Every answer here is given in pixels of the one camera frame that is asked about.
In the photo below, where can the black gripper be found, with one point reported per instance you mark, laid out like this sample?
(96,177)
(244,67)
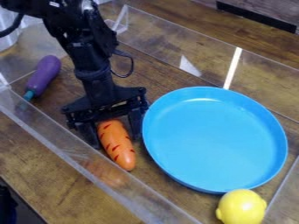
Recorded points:
(104,102)

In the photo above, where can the orange toy carrot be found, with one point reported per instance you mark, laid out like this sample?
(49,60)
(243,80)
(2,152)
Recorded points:
(116,143)

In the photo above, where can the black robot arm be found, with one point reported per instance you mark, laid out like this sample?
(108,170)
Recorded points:
(73,22)

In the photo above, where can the blue round tray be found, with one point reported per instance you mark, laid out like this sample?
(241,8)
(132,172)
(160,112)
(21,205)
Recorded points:
(213,139)

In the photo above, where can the purple toy eggplant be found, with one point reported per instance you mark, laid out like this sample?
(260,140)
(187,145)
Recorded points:
(46,70)

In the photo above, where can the yellow toy lemon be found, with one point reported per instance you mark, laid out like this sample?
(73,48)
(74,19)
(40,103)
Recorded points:
(240,207)

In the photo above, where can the white curtain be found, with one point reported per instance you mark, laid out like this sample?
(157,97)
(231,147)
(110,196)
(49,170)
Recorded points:
(10,32)

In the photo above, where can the clear acrylic enclosure wall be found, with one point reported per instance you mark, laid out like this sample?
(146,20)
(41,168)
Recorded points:
(185,43)

